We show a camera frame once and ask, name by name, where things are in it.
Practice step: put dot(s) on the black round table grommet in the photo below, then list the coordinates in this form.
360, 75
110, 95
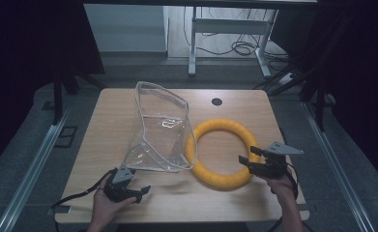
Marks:
216, 101

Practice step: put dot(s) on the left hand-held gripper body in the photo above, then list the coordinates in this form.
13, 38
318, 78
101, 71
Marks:
122, 176

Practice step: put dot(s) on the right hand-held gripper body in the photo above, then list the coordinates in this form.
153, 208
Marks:
270, 164

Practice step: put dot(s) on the person's left hand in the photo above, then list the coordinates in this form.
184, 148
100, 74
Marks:
106, 208

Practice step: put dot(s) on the white metal desk frame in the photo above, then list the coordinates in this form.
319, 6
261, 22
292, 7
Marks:
228, 26

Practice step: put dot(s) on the metal floor rail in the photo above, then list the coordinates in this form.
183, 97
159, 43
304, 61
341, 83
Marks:
338, 174
32, 174

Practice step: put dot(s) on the dark curtain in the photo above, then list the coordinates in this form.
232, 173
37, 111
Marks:
363, 80
22, 64

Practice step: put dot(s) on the clear plastic bag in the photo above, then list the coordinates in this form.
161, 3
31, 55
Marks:
164, 135

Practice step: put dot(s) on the black metal stand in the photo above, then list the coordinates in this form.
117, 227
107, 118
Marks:
320, 106
58, 96

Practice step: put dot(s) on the person's right hand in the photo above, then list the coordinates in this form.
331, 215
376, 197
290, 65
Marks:
281, 187

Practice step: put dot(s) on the black floor socket plate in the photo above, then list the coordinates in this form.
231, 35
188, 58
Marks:
66, 136

